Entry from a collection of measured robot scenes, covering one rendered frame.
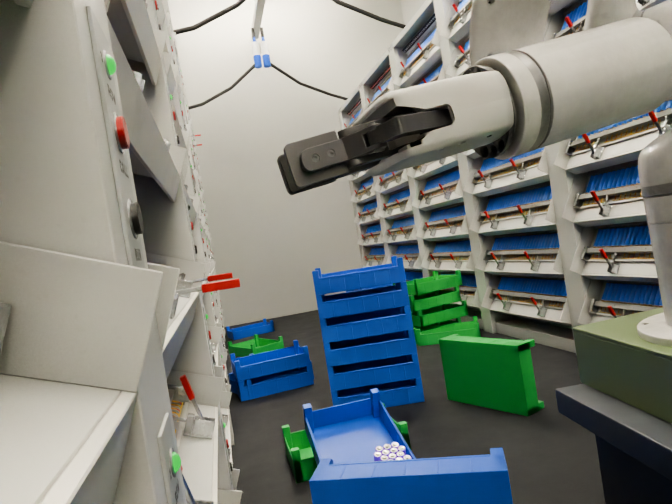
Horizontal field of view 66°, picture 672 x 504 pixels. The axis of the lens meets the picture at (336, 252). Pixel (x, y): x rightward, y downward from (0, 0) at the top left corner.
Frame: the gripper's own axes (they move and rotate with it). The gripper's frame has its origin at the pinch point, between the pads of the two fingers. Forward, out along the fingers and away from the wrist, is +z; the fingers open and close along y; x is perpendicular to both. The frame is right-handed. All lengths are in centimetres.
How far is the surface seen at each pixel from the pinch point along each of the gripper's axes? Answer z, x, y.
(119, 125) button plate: 11.3, -2.9, 12.0
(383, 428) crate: -17, 58, -88
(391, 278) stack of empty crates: -43, 28, -123
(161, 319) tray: 13.0, 6.9, 6.5
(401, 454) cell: -15, 57, -69
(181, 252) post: 14, 1, -54
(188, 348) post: 18, 17, -54
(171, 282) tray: 11.8, 5.1, 6.5
